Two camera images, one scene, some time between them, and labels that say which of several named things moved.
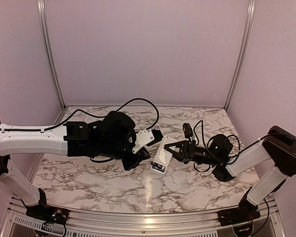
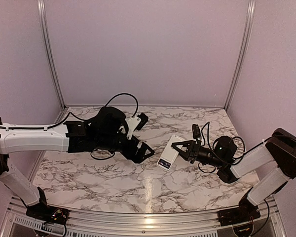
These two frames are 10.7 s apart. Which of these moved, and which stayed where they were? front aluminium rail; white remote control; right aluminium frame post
Moved: white remote control
Stayed: right aluminium frame post; front aluminium rail
